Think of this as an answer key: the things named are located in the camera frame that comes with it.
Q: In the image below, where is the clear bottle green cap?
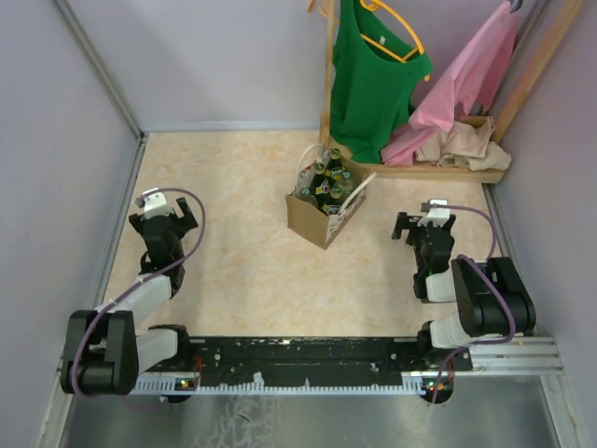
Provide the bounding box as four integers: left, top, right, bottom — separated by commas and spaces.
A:
336, 170, 354, 201

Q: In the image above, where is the green bottle dark label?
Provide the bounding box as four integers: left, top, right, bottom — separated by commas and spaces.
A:
322, 187, 342, 216

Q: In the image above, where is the green bottle yellow label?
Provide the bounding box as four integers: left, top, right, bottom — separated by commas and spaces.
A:
326, 148, 344, 181

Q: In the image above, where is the green glass bottle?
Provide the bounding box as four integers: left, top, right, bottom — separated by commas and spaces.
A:
311, 162, 330, 196

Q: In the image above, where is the clear glass bottle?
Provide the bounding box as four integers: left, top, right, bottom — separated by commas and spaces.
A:
297, 187, 319, 209

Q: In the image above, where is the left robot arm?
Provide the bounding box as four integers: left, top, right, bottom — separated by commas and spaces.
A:
60, 188, 206, 397

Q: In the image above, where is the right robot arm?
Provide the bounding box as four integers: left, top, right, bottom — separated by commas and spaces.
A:
392, 209, 536, 370

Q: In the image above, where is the beige cloth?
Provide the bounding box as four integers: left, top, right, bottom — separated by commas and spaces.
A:
415, 117, 512, 171

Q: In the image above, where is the wooden clothes rack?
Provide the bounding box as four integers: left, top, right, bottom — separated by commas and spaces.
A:
319, 1, 585, 184

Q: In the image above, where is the pink shirt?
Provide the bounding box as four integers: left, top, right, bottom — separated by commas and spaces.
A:
381, 1, 517, 166

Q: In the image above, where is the green tank top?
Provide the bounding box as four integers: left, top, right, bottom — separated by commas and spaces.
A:
330, 1, 432, 164

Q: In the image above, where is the yellow hanger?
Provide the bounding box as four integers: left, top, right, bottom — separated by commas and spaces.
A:
358, 1, 427, 64

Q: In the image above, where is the orange hanger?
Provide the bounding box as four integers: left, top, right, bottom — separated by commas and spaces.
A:
307, 0, 328, 16

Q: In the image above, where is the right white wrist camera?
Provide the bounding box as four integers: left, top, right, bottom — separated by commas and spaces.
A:
418, 199, 451, 228

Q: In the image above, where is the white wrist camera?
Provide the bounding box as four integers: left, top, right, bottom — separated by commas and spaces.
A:
418, 199, 451, 228
140, 188, 173, 219

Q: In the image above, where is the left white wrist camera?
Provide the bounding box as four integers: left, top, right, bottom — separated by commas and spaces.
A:
140, 188, 173, 219

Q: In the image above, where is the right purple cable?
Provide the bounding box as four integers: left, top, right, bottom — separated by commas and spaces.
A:
428, 203, 518, 406

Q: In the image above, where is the purple cable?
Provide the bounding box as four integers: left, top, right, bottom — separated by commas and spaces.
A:
69, 188, 207, 412
428, 203, 518, 406

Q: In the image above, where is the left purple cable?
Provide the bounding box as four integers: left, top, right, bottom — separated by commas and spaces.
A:
69, 188, 207, 412

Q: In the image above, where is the aluminium frame rail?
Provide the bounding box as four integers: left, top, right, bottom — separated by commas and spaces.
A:
122, 337, 563, 402

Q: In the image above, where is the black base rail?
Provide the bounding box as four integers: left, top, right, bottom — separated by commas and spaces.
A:
148, 336, 451, 387

